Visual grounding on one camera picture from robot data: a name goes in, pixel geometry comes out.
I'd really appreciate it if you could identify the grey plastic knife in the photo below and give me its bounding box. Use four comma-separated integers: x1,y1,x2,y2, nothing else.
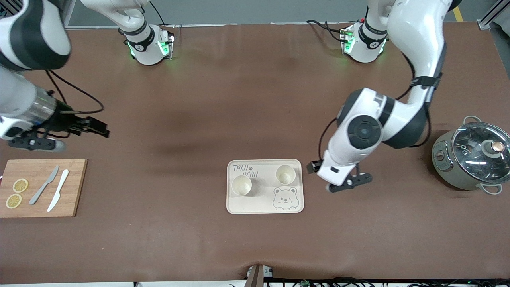
29,165,59,205

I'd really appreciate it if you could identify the glass pot lid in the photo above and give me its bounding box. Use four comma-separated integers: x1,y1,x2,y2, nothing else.
451,122,510,185

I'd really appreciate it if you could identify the grey table edge mount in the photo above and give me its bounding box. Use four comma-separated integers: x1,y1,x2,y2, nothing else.
245,264,274,287

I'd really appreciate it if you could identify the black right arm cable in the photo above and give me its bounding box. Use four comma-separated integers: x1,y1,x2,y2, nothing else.
45,70,105,115

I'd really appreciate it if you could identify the bamboo cutting board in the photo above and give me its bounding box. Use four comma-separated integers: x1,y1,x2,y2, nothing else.
0,159,88,218

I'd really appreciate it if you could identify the aluminium frame profile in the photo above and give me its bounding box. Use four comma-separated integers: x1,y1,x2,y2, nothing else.
477,0,510,31
60,0,77,29

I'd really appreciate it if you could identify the cream tray with bear print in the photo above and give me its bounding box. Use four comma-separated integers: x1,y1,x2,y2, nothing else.
226,159,304,214

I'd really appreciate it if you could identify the white plastic knife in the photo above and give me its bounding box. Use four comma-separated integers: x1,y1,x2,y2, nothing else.
47,169,70,212

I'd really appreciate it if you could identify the white plastic cup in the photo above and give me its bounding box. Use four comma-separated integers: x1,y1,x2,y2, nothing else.
232,175,252,196
276,165,296,185

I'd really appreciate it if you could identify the grey electric cooking pot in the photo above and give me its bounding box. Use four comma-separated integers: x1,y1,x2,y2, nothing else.
432,116,510,195

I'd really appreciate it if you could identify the black base cable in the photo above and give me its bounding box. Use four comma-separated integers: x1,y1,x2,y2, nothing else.
149,0,177,29
306,19,348,43

